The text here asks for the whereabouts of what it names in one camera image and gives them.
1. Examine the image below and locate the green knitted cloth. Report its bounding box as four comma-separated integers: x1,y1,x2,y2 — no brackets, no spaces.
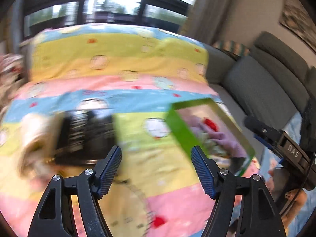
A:
201,133,228,157

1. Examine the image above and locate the pink purple towel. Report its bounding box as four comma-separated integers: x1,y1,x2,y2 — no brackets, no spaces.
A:
185,116,246,158

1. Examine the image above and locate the person's right hand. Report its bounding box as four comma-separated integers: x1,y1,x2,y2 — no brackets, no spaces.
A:
281,189,307,229

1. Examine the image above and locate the green cardboard box tray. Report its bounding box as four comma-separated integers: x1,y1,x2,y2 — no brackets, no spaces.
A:
165,98,260,177

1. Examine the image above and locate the framed landscape painting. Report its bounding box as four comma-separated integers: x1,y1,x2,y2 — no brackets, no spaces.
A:
279,0,315,53

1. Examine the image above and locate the black window frame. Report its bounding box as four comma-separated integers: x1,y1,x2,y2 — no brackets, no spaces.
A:
23,0,195,38

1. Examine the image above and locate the grey curtain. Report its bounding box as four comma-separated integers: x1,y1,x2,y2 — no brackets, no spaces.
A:
178,0,232,45

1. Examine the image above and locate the pile of clothes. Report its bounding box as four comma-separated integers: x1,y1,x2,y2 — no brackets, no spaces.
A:
1,54,25,110

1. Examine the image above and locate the striped cushion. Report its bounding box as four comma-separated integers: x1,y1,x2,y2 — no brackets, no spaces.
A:
213,41,250,60

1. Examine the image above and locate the red white plush toy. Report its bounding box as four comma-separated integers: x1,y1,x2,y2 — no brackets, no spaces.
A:
202,118,219,132

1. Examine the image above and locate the colourful cartoon blanket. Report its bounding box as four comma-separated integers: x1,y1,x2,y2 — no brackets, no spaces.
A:
1,24,232,236

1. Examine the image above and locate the grey sofa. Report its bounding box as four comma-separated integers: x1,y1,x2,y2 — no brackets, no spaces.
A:
204,31,315,129

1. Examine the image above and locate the black glossy box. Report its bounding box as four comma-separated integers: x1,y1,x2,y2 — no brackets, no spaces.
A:
49,109,117,166

